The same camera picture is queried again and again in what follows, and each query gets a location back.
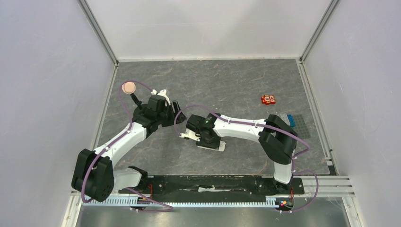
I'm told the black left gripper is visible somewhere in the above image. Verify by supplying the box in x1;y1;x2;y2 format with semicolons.
157;100;186;127

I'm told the white remote control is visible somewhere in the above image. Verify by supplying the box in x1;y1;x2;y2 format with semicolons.
196;141;226;152

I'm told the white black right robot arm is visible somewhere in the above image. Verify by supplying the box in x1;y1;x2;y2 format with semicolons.
180;113;297;193

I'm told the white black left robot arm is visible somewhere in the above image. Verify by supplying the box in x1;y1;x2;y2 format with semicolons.
71;95;186;202

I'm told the pink microphone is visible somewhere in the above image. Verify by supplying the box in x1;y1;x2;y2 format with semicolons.
122;81;136;94

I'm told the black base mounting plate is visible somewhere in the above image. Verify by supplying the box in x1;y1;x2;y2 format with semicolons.
134;175;305;203

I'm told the blue grey toy brick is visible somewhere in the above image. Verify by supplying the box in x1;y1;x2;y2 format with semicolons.
279;113;296;128

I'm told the grey studded baseplate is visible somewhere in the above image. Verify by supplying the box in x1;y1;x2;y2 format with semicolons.
293;115;311;139

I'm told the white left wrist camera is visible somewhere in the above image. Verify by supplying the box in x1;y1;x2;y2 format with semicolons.
151;89;171;105

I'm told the white slotted cable duct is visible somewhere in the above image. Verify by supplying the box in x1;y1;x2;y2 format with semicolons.
82;196;277;208

